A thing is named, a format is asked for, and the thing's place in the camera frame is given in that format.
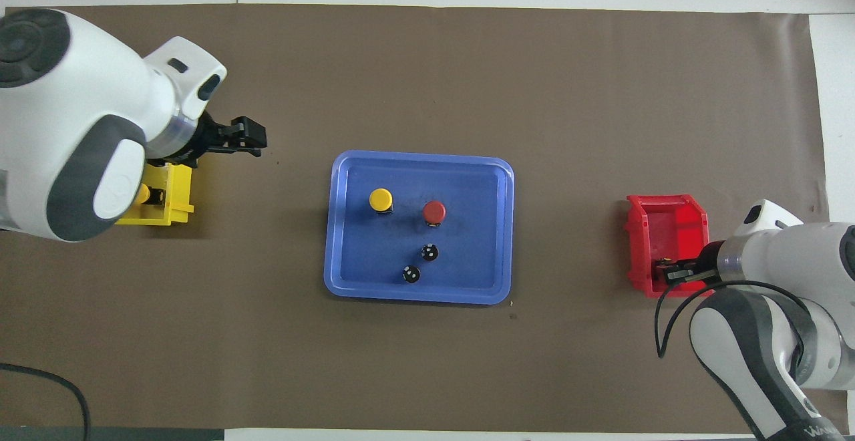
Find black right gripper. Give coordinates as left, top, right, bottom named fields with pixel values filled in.
left=665, top=241, right=727, bottom=289

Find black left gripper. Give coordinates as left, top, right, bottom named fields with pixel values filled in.
left=184, top=112, right=268, bottom=165

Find blue plastic tray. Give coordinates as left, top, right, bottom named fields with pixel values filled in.
left=323, top=150, right=516, bottom=305

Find red plastic bin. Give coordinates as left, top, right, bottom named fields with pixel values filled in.
left=625, top=194, right=714, bottom=299

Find yellow plastic bin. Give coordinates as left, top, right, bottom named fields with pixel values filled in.
left=114, top=160, right=196, bottom=227

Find brown paper table mat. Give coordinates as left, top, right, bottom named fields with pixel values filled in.
left=0, top=4, right=849, bottom=432

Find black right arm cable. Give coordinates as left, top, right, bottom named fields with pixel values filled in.
left=655, top=279, right=819, bottom=360

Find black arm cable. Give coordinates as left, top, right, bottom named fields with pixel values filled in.
left=0, top=363, right=91, bottom=441
left=655, top=279, right=819, bottom=360

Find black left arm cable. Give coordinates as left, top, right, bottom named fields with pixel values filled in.
left=0, top=363, right=91, bottom=441

